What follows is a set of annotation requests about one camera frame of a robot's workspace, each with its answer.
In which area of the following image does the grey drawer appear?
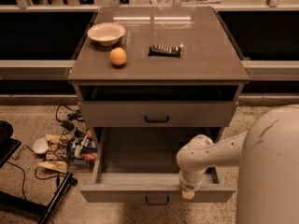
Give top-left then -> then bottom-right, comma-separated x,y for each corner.
80,127 -> 222,205
78,101 -> 238,127

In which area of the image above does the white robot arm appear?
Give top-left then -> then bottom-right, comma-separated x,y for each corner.
177,105 -> 299,224

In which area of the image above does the grey drawer cabinet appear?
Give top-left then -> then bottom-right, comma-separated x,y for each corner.
67,6 -> 251,145

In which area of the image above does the grey top drawer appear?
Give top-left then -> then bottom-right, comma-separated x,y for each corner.
78,101 -> 238,127

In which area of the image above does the pile of snack packages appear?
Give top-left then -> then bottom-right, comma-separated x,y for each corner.
68,130 -> 97,168

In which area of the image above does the chip bag on floor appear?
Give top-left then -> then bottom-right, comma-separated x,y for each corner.
38,134 -> 72,174

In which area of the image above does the black striped snack bar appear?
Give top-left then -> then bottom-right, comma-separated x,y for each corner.
148,45 -> 181,58

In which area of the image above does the orange fruit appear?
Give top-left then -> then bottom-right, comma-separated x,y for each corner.
110,48 -> 127,65

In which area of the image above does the small white bowl on floor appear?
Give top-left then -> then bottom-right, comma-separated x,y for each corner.
33,137 -> 49,155

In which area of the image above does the white bowl on cabinet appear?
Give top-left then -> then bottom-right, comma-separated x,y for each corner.
87,22 -> 125,46

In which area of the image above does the black stand base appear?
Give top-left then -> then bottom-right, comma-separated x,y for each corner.
0,120 -> 78,224

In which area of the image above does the black power adapter with cable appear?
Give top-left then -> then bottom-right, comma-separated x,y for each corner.
55,105 -> 83,131

